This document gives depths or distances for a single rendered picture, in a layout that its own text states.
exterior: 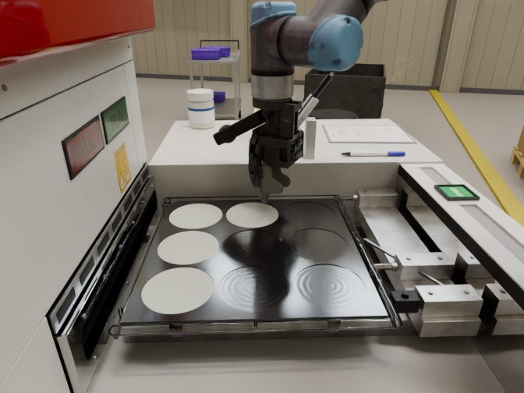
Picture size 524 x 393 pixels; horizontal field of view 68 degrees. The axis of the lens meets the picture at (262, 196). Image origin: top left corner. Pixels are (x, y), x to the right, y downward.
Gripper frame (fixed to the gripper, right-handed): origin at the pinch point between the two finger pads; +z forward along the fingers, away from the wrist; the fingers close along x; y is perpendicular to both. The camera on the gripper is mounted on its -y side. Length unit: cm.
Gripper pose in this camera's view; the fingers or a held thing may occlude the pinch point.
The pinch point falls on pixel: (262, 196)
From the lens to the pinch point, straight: 78.8
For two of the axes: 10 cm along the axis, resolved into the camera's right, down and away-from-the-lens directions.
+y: 8.9, 2.0, -4.1
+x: 4.6, -3.9, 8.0
